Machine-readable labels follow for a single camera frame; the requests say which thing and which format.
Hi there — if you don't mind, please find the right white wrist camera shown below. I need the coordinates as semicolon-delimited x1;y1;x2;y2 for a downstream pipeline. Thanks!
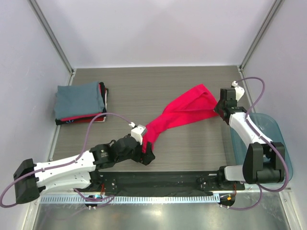
231;81;245;101

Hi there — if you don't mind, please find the left aluminium frame post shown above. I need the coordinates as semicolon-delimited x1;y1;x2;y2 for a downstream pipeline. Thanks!
27;0;74;76

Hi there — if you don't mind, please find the folded grey-blue t shirt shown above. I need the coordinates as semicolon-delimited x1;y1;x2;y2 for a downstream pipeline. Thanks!
54;81;105;120

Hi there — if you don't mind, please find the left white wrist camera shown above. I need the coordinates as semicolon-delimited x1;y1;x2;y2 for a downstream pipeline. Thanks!
129;122;147;144

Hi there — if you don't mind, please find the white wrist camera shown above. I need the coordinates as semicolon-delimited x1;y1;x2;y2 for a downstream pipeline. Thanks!
231;81;245;101
129;122;147;144

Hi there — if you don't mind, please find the aluminium frame post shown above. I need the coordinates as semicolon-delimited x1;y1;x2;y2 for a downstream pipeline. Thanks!
27;0;74;76
238;0;284;72

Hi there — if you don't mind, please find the blue plastic bin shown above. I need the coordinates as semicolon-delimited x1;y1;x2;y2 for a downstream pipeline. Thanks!
230;113;293;181

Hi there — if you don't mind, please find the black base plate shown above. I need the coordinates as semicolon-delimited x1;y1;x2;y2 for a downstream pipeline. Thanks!
79;171;245;197

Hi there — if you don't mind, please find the folded black t shirt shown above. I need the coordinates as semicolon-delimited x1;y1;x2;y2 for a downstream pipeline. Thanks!
54;81;108;125

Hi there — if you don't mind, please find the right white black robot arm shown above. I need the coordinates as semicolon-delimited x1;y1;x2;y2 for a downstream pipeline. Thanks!
214;86;287;190

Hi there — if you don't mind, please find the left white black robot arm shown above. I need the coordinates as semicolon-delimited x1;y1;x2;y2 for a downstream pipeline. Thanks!
13;135;155;204

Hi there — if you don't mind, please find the right aluminium frame post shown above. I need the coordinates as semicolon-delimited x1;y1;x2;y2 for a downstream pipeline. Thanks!
238;0;284;72

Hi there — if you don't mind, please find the slotted cable duct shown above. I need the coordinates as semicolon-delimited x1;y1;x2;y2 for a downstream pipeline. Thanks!
40;194;220;205

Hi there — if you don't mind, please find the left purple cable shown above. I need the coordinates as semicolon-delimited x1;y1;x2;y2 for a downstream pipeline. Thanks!
0;112;136;209

